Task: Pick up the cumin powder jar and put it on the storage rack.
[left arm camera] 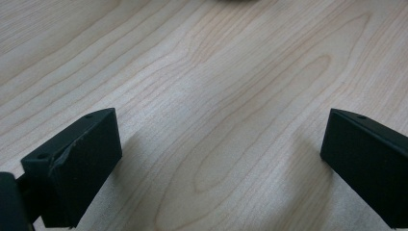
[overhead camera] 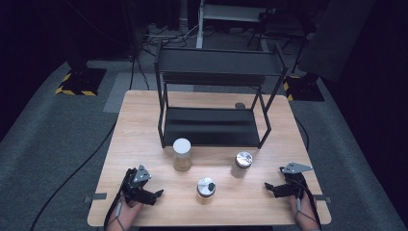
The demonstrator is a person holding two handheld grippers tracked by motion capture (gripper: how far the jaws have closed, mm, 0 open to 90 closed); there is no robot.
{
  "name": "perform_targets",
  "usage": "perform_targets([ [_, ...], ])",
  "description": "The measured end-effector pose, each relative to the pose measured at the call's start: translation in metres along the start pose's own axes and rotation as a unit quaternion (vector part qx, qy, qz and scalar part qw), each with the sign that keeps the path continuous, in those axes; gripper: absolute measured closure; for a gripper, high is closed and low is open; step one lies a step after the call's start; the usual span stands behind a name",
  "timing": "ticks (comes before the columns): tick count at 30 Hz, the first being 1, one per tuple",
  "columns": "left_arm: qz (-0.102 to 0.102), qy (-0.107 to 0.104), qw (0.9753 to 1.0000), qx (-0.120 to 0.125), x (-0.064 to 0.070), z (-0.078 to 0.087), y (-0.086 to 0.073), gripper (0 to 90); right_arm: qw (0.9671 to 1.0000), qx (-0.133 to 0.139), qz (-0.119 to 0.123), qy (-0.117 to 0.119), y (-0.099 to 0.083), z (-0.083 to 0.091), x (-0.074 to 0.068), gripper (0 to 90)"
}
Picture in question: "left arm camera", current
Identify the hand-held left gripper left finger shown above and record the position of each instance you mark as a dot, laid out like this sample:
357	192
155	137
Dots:
80	166

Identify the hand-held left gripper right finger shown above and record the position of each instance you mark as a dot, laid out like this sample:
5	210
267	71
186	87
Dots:
369	163

